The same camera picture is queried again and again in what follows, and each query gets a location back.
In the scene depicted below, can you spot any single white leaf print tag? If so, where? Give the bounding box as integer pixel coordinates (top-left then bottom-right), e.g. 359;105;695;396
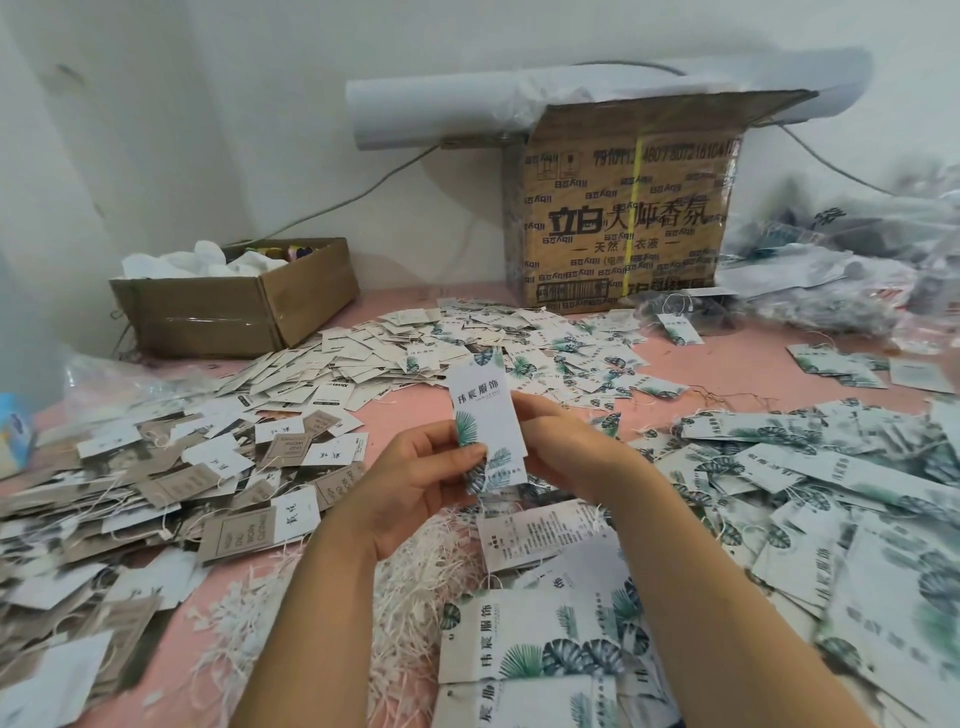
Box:
447;355;531;497

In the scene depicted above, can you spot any blue tissue pack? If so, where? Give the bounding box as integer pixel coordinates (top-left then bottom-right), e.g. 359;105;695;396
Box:
0;394;38;482

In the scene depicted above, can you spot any white crumpled material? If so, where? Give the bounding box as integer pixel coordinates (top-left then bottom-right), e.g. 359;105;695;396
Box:
118;240;290;281

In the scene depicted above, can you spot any heap of clear plastic bags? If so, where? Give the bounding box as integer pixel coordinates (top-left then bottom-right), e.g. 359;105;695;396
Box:
720;157;960;359

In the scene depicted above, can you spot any pile of green leaf tags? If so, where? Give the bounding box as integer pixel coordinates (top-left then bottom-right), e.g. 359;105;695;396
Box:
432;393;960;728

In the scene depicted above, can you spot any large printed cardboard box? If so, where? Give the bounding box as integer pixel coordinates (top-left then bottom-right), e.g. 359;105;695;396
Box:
502;88;819;315

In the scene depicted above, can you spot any heap of small tags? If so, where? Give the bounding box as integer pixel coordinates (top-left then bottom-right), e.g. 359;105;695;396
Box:
202;300;692;410

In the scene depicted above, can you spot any person's left hand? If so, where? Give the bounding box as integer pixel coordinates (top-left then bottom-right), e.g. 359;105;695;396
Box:
333;417;491;560

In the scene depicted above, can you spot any person's left forearm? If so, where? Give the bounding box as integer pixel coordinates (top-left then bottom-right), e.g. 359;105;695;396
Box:
229;532;414;728

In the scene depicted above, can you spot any person's right forearm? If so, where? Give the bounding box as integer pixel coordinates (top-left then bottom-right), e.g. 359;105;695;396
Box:
592;465;875;728

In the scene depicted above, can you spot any white roll in plastic wrap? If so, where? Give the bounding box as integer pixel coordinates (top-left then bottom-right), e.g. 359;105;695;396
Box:
345;46;875;150

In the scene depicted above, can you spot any pile of brown white tags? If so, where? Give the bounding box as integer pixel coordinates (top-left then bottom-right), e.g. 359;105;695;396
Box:
0;387;371;728

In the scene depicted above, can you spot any black cable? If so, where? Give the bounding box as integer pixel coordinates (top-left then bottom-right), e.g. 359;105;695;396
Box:
247;142;443;245

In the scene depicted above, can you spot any person's right hand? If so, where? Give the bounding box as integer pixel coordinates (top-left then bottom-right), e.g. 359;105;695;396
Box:
510;391;647;504

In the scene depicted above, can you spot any pile of white strings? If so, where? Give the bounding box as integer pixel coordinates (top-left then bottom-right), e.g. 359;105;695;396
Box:
187;502;489;728

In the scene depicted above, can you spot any clear plastic bag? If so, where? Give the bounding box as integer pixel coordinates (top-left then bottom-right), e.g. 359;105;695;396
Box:
52;345;174;425

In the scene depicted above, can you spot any small open cardboard box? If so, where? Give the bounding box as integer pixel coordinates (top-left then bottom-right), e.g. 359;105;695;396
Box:
109;237;362;360

